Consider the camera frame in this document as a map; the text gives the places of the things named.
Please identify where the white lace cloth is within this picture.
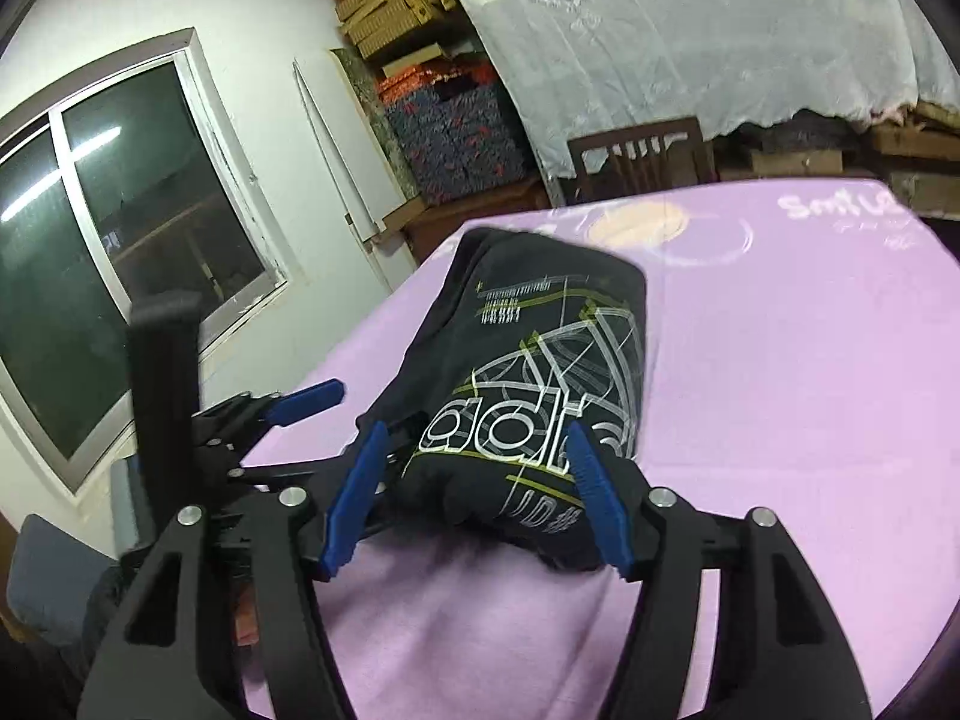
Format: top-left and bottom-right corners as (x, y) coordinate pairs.
(427, 0), (960, 200)

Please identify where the stack of yellow boxes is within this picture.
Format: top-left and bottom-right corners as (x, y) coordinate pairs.
(334, 0), (459, 62)

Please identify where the green marbled board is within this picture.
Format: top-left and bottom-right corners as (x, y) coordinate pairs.
(330, 47), (428, 208)

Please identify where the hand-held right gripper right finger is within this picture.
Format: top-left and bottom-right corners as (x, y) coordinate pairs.
(565, 420), (875, 720)

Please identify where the window with white frame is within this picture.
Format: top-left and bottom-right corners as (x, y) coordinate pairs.
(0, 28), (290, 496)

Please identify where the grey padded chair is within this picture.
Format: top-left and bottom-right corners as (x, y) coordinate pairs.
(7, 514), (122, 650)

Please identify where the white wall conduit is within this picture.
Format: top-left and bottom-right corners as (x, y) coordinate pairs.
(292, 56), (380, 245)

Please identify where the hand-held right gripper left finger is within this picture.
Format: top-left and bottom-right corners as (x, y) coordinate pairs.
(77, 420), (392, 720)

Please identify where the brown wooden cabinet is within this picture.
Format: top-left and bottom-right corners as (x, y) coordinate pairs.
(382, 172), (557, 272)

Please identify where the stack of blue patterned boxes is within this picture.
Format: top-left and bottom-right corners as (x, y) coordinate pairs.
(384, 82), (530, 204)

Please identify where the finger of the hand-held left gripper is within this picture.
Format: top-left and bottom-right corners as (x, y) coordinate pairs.
(231, 448), (352, 490)
(199, 379), (348, 441)

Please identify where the stack of orange boxes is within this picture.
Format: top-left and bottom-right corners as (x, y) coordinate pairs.
(375, 63), (497, 103)

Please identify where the purple tablecloth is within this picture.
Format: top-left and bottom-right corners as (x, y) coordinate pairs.
(236, 178), (960, 720)

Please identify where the dark wooden chair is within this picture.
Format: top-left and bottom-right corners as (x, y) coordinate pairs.
(566, 116), (718, 204)

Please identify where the pile of cardboard boxes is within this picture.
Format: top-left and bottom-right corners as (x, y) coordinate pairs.
(712, 101), (960, 219)

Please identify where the black printed t-shirt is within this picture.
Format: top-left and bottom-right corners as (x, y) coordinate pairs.
(352, 227), (650, 575)

